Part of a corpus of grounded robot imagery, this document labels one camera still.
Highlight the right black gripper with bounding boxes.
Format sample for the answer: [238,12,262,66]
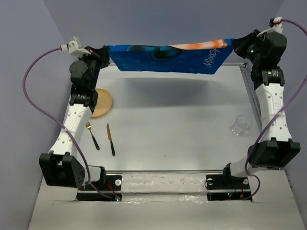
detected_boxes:
[233,30,267,66]

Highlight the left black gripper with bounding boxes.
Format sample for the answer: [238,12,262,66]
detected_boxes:
[77,46,110,89]

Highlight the blue cartoon placemat cloth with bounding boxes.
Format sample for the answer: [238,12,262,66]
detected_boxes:
[110,38,234,74]

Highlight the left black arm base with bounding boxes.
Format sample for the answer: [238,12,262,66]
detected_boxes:
[76,166,122,202]

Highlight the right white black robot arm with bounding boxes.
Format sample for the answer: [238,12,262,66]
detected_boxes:
[221,30,301,188]

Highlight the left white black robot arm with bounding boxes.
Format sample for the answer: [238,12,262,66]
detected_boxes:
[39,46,110,189]

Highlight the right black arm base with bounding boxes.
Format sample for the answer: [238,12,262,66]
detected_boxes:
[204,164,252,201]

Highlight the tan round plate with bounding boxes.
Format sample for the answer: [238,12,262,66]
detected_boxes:
[91,88,113,118]

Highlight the clear plastic cup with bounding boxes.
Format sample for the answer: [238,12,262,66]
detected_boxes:
[231,115,253,136]

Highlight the metal table edge rail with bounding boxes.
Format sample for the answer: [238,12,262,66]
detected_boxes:
[105,62,248,68]

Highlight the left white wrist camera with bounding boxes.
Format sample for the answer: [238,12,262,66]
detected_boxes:
[60,36,91,58]

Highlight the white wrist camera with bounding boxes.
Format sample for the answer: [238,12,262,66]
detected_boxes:
[60,36,91,58]
[257,17,283,37]

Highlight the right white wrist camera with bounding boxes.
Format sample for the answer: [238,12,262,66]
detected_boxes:
[257,17,283,37]

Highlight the gold fork dark handle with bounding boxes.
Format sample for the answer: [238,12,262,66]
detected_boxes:
[86,121,100,150]

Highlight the gold knife dark handle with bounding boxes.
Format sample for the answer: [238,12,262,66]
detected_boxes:
[106,123,116,156]

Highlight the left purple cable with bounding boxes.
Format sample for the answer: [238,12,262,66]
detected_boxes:
[23,45,118,199]

